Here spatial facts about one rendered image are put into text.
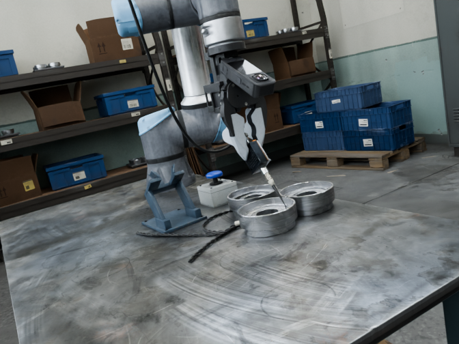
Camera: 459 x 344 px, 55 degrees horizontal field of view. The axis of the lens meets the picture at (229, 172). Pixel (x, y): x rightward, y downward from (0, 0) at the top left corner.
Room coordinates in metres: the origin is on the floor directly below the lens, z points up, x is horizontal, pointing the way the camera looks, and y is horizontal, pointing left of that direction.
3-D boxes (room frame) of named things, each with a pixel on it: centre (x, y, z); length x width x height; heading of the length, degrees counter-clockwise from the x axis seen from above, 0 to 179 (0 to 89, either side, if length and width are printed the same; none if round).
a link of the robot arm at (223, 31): (0.83, -0.04, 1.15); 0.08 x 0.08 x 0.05
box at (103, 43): (4.45, 0.88, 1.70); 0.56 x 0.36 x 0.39; 113
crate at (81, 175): (4.17, 1.45, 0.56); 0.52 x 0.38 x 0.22; 115
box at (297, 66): (5.46, -1.03, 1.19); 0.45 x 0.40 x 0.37; 113
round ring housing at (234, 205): (0.88, -0.04, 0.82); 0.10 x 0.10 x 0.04
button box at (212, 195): (1.01, 0.04, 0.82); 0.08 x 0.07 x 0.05; 28
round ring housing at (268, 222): (0.75, -0.05, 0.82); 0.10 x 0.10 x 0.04
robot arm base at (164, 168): (1.31, 0.18, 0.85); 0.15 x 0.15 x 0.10
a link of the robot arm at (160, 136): (1.31, 0.17, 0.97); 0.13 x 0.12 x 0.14; 100
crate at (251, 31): (5.18, -0.45, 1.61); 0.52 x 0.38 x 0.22; 121
